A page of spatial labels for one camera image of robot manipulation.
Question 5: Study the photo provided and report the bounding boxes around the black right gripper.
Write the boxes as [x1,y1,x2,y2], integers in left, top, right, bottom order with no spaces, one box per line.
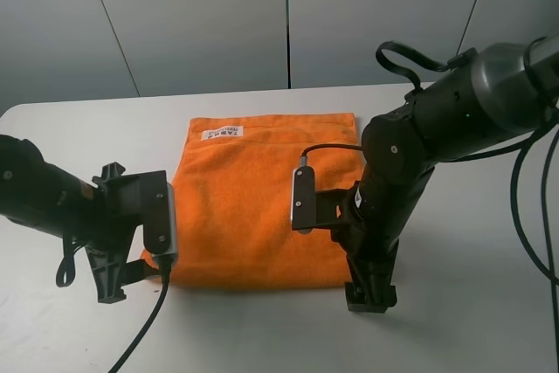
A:
[316,180,400,313]

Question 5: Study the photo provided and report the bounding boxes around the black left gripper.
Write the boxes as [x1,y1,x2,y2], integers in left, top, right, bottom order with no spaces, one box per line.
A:
[86,162,167,304]

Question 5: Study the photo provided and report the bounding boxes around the orange terry towel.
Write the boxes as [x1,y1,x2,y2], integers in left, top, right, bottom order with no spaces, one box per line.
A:
[140,112,370,292]

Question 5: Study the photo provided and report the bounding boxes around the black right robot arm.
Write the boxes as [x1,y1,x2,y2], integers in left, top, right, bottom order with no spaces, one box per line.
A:
[331,36,558,313]

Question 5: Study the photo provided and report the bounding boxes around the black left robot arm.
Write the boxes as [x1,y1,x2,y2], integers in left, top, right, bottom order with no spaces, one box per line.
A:
[1,135,176,304]

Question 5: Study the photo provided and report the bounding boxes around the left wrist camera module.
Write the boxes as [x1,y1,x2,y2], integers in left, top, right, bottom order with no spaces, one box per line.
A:
[143,182,178,267]

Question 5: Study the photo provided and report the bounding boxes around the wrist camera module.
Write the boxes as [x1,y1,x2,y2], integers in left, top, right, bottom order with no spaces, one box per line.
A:
[143,182,178,267]
[291,155,316,235]

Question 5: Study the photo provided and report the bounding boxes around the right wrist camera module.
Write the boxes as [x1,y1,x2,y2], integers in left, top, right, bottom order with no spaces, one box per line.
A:
[291,155,316,235]

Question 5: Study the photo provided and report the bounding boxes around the black right camera cable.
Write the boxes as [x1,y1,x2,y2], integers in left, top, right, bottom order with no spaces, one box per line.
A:
[301,143,364,160]

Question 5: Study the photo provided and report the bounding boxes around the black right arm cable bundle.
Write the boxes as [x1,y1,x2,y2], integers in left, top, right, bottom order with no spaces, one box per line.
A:
[509,97,559,289]

